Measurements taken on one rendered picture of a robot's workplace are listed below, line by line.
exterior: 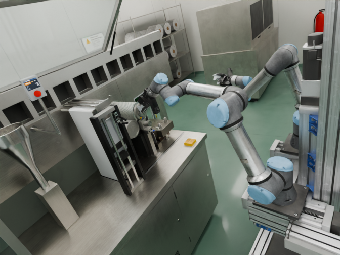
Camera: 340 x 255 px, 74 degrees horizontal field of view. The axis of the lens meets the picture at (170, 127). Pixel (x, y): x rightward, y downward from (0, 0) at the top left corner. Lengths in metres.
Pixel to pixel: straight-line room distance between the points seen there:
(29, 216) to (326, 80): 1.70
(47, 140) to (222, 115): 1.08
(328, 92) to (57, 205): 1.40
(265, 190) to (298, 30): 4.79
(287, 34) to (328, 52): 4.62
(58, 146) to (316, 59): 1.49
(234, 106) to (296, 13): 4.69
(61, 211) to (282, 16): 5.24
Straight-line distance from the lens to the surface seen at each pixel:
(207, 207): 2.11
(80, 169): 1.74
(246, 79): 1.74
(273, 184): 1.14
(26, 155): 1.26
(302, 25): 5.63
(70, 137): 1.66
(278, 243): 1.94
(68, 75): 1.65
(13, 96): 1.51
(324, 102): 1.17
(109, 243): 1.29
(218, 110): 0.98
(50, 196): 1.37
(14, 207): 1.62
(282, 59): 1.51
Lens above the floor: 1.82
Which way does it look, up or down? 27 degrees down
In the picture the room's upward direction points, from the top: 16 degrees counter-clockwise
